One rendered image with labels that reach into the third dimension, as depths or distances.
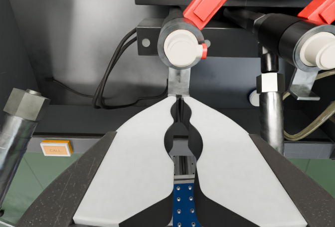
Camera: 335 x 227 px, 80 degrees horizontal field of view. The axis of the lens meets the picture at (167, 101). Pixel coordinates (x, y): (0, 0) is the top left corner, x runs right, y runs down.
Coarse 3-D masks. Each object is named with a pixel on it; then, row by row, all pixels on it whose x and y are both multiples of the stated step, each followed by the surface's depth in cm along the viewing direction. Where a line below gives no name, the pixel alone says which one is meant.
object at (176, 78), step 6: (168, 72) 13; (174, 72) 13; (180, 72) 13; (186, 72) 13; (168, 78) 13; (174, 78) 13; (180, 78) 13; (186, 78) 13; (168, 84) 13; (174, 84) 13; (180, 84) 13; (186, 84) 13
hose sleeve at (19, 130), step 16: (0, 128) 12; (16, 128) 12; (32, 128) 13; (0, 144) 12; (16, 144) 12; (0, 160) 12; (16, 160) 12; (0, 176) 12; (0, 192) 12; (0, 208) 13
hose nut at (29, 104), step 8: (16, 88) 13; (16, 96) 12; (24, 96) 12; (32, 96) 12; (40, 96) 13; (8, 104) 12; (16, 104) 12; (24, 104) 12; (32, 104) 12; (40, 104) 13; (48, 104) 14; (8, 112) 12; (16, 112) 12; (24, 112) 12; (32, 112) 13; (40, 112) 13
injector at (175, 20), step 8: (176, 8) 24; (168, 16) 15; (176, 16) 13; (168, 24) 12; (176, 24) 11; (184, 24) 11; (192, 24) 11; (160, 32) 13; (168, 32) 11; (192, 32) 11; (200, 32) 11; (160, 40) 12; (200, 40) 12; (160, 48) 12; (160, 56) 12; (168, 64) 12; (192, 64) 12
